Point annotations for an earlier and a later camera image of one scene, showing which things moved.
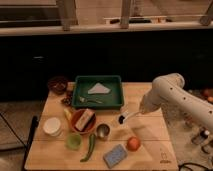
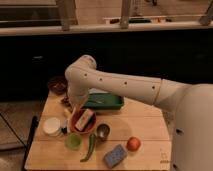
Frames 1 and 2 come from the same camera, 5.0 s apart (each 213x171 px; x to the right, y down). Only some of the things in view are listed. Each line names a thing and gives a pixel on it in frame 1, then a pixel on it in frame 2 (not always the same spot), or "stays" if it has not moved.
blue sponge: x=114 y=157 stays
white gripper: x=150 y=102 -> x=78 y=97
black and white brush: x=122 y=117 -> x=64 y=128
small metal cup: x=103 y=130 stays
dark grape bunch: x=67 y=100 stays
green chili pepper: x=92 y=143 stays
